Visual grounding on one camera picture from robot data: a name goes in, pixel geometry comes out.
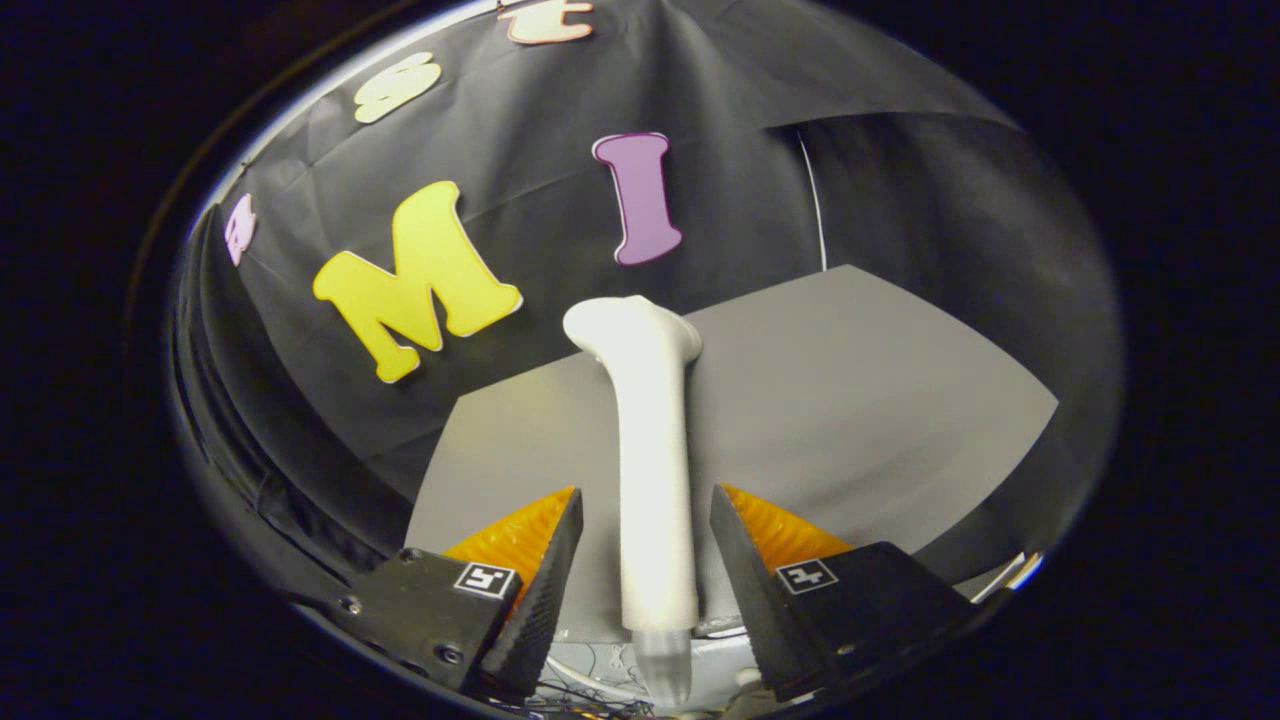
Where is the white garment steamer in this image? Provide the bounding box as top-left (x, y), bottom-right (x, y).
top-left (562, 295), bottom-right (704, 709)

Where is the thin white cable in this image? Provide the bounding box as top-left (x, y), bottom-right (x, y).
top-left (797, 130), bottom-right (829, 273)

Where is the black suit jacket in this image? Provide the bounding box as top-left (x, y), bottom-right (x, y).
top-left (175, 205), bottom-right (416, 601)

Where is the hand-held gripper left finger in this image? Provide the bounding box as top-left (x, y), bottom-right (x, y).
top-left (285, 487), bottom-right (586, 701)

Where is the grey cabinet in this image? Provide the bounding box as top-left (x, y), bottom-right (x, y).
top-left (405, 264), bottom-right (1059, 641)

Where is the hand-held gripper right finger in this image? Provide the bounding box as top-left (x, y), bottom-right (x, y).
top-left (710, 484), bottom-right (986, 703)

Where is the black backdrop cloth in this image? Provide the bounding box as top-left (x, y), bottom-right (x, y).
top-left (170, 0), bottom-right (1121, 601)

